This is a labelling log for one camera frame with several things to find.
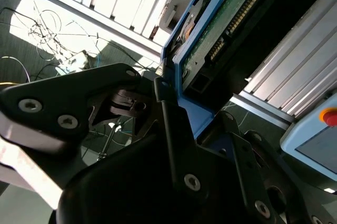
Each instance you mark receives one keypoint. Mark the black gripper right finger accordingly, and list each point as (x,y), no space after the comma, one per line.
(245,168)

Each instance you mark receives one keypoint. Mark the hard disk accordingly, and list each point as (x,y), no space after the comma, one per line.
(208,48)

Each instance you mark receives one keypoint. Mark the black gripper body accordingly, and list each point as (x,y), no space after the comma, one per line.
(126,195)

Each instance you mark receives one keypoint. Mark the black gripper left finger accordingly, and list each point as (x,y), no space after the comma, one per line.
(65,95)

